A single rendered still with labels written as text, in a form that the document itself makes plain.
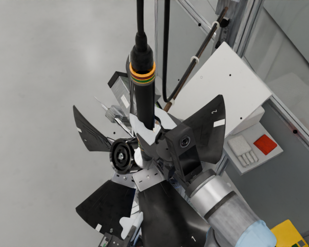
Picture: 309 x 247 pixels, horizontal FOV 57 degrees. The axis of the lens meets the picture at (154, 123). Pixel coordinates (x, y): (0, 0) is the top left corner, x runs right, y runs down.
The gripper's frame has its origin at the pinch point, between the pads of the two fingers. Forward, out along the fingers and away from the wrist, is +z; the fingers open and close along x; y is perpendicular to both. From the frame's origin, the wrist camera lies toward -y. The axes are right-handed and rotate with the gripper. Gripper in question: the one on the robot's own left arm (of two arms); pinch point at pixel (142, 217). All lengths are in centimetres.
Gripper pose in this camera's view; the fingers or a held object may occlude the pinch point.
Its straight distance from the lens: 91.3
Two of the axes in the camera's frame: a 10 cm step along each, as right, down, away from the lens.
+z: 4.3, -7.7, 4.7
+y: -9.0, -3.1, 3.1
